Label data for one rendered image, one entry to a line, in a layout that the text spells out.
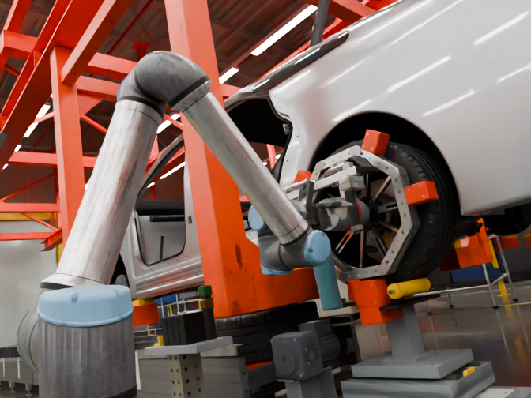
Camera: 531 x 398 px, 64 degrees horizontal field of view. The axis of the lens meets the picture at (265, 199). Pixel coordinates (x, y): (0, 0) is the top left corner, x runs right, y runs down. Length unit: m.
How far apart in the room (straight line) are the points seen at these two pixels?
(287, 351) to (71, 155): 2.64
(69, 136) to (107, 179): 2.94
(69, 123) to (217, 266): 2.43
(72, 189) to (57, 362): 3.06
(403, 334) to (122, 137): 1.39
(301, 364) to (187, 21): 1.67
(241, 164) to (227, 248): 0.91
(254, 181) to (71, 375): 0.56
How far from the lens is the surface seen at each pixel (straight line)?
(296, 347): 1.82
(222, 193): 1.95
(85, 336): 0.75
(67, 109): 4.04
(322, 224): 1.36
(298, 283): 2.14
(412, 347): 1.94
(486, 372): 2.01
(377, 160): 1.76
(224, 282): 1.86
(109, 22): 3.42
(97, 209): 0.98
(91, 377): 0.75
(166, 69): 1.02
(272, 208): 1.05
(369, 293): 1.79
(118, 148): 1.03
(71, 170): 3.82
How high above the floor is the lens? 0.58
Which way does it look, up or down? 13 degrees up
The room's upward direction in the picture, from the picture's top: 10 degrees counter-clockwise
